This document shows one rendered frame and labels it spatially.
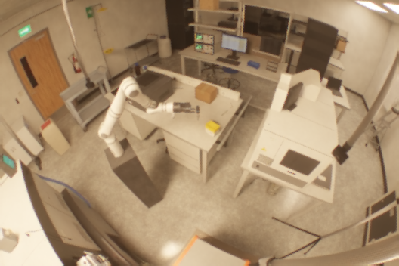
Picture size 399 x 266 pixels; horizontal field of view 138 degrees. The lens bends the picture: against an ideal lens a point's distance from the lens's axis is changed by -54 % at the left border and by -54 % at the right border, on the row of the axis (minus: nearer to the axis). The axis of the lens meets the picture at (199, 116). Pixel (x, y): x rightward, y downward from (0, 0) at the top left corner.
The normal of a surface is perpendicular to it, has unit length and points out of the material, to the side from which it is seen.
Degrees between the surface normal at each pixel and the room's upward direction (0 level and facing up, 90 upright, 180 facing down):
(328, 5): 90
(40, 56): 90
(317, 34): 90
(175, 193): 0
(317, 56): 90
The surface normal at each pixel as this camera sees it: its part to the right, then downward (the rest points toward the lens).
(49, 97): 0.85, 0.35
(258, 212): -0.02, -0.73
